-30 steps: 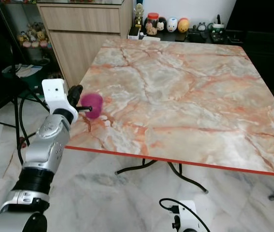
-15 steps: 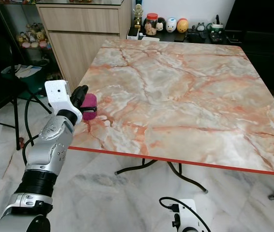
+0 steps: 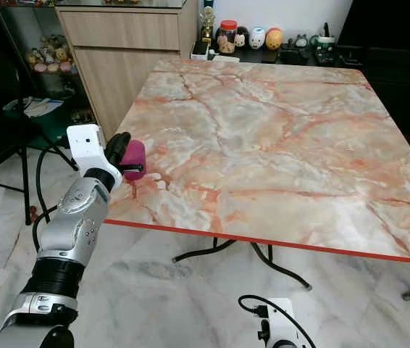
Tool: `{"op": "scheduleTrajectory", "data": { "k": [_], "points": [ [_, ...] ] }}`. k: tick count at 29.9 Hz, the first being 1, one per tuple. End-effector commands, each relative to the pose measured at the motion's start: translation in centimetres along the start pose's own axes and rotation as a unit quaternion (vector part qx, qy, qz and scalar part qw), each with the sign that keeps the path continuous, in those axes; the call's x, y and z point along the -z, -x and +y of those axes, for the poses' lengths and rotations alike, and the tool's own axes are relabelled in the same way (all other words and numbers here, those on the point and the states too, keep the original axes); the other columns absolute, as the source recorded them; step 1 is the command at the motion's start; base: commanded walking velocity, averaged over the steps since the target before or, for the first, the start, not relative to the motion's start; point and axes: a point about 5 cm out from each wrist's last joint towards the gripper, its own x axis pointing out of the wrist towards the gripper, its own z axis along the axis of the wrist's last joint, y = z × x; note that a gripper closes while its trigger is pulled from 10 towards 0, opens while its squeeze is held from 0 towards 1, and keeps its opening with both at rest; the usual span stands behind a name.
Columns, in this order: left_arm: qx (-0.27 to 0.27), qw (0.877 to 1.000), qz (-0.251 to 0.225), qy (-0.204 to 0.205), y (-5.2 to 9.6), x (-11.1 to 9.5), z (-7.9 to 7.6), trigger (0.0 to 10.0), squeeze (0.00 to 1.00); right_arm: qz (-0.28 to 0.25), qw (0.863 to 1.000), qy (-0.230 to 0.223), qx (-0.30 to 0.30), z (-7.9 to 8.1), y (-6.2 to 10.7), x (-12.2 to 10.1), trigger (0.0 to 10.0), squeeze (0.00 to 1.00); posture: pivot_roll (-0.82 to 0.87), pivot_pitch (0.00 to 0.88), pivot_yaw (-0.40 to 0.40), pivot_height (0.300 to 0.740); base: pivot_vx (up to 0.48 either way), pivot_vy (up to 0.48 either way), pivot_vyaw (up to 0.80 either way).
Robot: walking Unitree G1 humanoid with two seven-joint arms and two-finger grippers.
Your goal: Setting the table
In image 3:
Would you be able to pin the magenta cup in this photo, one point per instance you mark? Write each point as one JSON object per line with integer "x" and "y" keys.
{"x": 137, "y": 152}

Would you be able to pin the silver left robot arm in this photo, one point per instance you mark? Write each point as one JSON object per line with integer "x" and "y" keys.
{"x": 67, "y": 232}

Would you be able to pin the green bin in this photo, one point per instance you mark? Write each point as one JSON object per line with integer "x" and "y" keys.
{"x": 53, "y": 129}

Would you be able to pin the wooden cabinet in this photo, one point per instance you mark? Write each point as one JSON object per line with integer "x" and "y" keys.
{"x": 122, "y": 65}

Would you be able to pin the white papers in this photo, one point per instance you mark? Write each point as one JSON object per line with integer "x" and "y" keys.
{"x": 44, "y": 106}

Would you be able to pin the small red floor object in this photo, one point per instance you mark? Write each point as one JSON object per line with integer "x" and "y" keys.
{"x": 31, "y": 213}

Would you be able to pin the brown plush bear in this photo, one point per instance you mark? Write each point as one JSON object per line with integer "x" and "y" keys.
{"x": 53, "y": 44}

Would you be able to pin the white box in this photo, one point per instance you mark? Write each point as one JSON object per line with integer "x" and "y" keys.
{"x": 200, "y": 50}

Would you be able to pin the yellow plush toy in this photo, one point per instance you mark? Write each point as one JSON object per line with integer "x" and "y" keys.
{"x": 32, "y": 57}

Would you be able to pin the marble table with red edge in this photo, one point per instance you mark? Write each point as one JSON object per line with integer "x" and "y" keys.
{"x": 270, "y": 152}

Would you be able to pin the golden trophy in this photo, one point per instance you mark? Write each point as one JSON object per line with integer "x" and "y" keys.
{"x": 208, "y": 23}

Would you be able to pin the glass display shelf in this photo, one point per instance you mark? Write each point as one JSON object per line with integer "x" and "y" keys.
{"x": 31, "y": 25}

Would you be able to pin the jar with red lid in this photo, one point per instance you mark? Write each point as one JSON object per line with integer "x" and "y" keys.
{"x": 227, "y": 38}

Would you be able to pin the black figurine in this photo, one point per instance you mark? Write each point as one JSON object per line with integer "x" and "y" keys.
{"x": 242, "y": 36}

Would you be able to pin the white egg figurine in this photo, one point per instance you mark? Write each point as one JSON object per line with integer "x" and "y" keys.
{"x": 256, "y": 38}

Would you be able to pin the orange egg figurine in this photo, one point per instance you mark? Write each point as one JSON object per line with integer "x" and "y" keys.
{"x": 274, "y": 39}

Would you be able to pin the small grey figurine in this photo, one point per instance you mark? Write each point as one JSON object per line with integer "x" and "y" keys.
{"x": 302, "y": 40}

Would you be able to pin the green mug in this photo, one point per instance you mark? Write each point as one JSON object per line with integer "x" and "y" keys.
{"x": 325, "y": 46}

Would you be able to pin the black television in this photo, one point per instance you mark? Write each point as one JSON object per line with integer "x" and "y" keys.
{"x": 390, "y": 20}

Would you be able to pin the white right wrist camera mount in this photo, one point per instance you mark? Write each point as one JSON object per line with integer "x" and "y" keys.
{"x": 283, "y": 322}

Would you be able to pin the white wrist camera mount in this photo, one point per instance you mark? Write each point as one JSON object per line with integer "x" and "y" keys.
{"x": 85, "y": 145}
{"x": 283, "y": 322}

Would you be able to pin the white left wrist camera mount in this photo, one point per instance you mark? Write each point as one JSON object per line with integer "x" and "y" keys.
{"x": 85, "y": 145}

